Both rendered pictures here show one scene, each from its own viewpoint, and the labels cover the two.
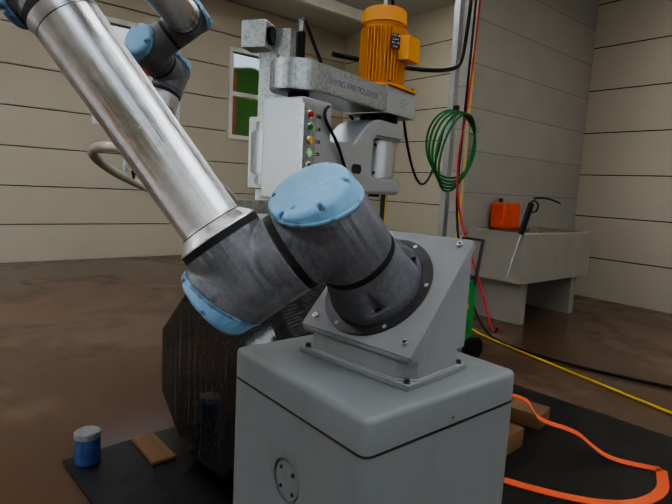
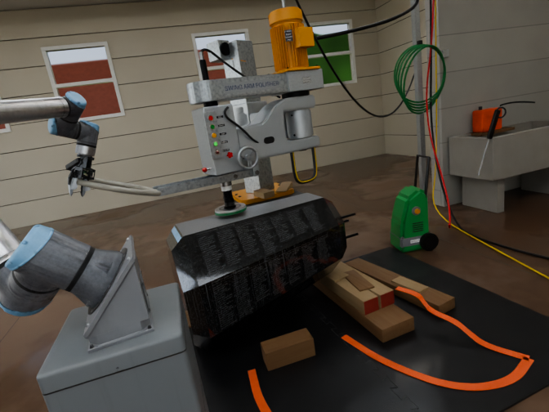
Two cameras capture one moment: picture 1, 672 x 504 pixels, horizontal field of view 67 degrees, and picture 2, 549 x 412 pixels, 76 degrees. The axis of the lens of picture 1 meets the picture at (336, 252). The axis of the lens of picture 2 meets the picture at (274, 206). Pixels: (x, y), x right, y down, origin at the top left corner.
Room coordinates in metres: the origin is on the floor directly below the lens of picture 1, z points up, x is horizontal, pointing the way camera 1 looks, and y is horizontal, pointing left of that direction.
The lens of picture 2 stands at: (0.25, -1.06, 1.43)
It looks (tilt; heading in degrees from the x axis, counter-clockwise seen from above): 14 degrees down; 25
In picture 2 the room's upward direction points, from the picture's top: 9 degrees counter-clockwise
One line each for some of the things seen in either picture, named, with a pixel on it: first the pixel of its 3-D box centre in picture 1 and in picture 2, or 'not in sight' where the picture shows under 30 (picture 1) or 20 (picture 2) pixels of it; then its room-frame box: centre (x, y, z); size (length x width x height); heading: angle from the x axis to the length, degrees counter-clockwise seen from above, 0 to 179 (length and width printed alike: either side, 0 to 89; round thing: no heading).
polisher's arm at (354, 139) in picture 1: (349, 164); (270, 135); (2.55, -0.04, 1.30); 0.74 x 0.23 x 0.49; 145
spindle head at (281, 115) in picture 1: (307, 155); (229, 140); (2.30, 0.15, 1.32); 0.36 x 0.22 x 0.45; 145
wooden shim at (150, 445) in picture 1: (152, 447); not in sight; (2.09, 0.75, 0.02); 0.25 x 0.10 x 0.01; 42
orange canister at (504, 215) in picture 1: (508, 214); (490, 118); (5.25, -1.74, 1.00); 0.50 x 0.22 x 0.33; 130
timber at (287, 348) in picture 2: not in sight; (287, 348); (1.90, -0.24, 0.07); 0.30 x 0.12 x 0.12; 129
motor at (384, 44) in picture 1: (385, 51); (289, 42); (2.77, -0.20, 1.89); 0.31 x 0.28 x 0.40; 55
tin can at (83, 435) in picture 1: (87, 445); not in sight; (1.98, 0.98, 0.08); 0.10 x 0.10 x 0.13
